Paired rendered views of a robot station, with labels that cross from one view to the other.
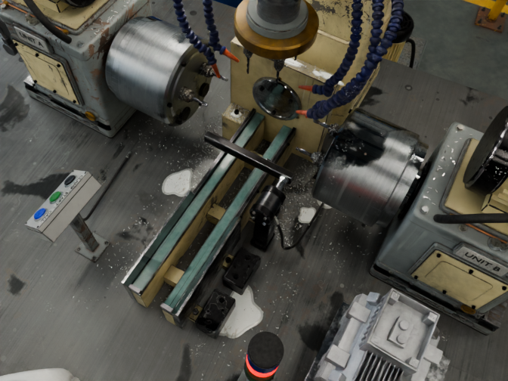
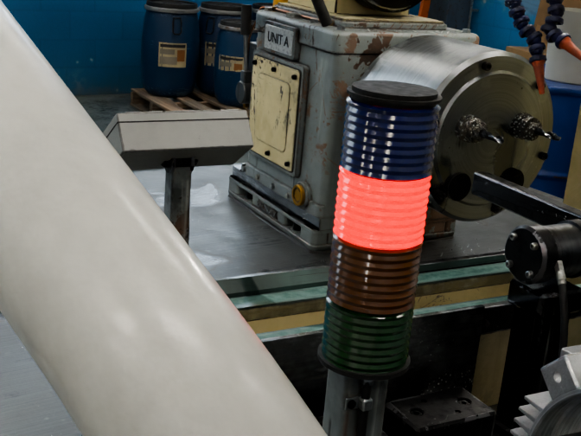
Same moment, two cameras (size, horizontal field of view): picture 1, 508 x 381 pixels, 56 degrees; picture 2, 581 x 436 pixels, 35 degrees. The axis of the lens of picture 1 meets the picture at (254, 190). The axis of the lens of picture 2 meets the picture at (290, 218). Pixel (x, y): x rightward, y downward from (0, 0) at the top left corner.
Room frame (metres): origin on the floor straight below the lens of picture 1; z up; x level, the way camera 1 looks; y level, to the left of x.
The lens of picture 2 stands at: (-0.34, -0.33, 1.31)
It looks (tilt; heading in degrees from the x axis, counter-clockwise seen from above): 18 degrees down; 35
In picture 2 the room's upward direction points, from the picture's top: 5 degrees clockwise
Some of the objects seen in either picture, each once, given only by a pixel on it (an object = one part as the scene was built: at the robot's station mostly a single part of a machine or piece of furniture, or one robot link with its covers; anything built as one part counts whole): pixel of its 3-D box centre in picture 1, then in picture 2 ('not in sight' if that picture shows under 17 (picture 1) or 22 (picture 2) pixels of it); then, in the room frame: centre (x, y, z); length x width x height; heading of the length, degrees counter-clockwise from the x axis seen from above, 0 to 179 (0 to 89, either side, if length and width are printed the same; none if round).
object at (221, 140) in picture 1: (248, 157); (546, 212); (0.66, 0.02, 1.01); 0.26 x 0.04 x 0.03; 65
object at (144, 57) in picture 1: (147, 64); (429, 118); (0.92, 0.32, 1.04); 0.37 x 0.25 x 0.25; 65
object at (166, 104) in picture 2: not in sight; (234, 61); (4.52, 3.69, 0.37); 1.20 x 0.80 x 0.74; 156
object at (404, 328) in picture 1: (398, 332); not in sight; (0.23, -0.30, 1.11); 0.12 x 0.11 x 0.07; 154
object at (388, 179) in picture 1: (377, 173); not in sight; (0.63, -0.30, 1.04); 0.41 x 0.25 x 0.25; 65
